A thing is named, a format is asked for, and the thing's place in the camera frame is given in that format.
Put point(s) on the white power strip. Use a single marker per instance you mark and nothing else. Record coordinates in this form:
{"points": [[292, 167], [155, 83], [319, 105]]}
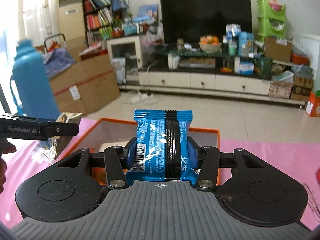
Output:
{"points": [[140, 97]]}

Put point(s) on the bowl of oranges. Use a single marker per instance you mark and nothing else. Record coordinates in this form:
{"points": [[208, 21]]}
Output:
{"points": [[210, 44]]}

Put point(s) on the person's left hand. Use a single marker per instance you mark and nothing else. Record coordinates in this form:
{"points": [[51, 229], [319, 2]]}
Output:
{"points": [[6, 148]]}

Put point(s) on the white air conditioner unit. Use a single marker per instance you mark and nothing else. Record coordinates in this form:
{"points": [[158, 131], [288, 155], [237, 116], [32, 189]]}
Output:
{"points": [[71, 19]]}

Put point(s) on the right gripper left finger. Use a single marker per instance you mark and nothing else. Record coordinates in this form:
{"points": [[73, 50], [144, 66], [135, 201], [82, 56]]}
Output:
{"points": [[117, 159]]}

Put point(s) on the pink tablecloth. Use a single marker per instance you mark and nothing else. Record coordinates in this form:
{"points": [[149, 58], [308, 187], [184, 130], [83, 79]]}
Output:
{"points": [[298, 161]]}

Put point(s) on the blue cookie snack packet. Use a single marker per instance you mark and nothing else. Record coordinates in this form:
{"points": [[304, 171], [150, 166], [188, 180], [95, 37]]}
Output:
{"points": [[162, 148]]}

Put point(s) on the blue thermos flask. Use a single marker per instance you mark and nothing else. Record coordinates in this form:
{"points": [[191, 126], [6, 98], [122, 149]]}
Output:
{"points": [[33, 86]]}

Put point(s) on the dark wooden bookshelf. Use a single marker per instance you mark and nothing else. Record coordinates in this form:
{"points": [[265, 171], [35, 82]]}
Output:
{"points": [[98, 19]]}

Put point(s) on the green plastic stacking shelf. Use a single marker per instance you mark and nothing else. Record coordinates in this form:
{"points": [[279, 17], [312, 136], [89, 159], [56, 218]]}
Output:
{"points": [[271, 20]]}

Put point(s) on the black flat television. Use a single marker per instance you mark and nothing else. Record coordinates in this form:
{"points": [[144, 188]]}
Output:
{"points": [[192, 19]]}

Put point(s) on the red soda can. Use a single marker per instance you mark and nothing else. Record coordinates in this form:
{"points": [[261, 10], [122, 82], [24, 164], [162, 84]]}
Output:
{"points": [[318, 176]]}

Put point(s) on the white glass-door side cabinet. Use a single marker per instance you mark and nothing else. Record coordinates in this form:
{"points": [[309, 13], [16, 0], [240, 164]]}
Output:
{"points": [[125, 54]]}

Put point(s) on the orange storage box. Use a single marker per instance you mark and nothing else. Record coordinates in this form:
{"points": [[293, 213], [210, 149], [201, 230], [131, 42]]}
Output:
{"points": [[92, 134]]}

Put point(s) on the clear eyeglasses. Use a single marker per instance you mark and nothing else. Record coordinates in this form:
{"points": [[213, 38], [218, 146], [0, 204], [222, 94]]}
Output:
{"points": [[312, 202]]}

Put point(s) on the large cardboard box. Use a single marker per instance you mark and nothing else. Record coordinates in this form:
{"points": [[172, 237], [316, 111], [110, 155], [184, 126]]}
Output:
{"points": [[86, 86]]}

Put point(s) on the white TV cabinet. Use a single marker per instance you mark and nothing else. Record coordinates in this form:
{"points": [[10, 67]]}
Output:
{"points": [[207, 82]]}

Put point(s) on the orange white carton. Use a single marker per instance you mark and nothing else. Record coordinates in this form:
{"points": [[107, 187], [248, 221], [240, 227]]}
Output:
{"points": [[313, 105]]}

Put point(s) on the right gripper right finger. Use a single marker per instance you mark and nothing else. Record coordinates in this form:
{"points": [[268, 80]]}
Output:
{"points": [[207, 163]]}

